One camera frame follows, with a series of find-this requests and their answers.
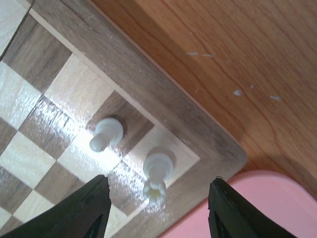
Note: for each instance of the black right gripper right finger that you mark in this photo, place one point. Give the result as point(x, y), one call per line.
point(232, 216)

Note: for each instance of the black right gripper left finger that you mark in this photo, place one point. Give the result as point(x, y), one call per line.
point(83, 214)

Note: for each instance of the white rook piece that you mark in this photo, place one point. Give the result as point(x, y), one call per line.
point(158, 167)

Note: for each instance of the white pawn piece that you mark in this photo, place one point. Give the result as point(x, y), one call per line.
point(108, 132)

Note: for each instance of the wooden chess board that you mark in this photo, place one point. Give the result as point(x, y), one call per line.
point(63, 69)

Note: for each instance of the pink silicone tray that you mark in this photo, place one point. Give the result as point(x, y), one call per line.
point(257, 204)

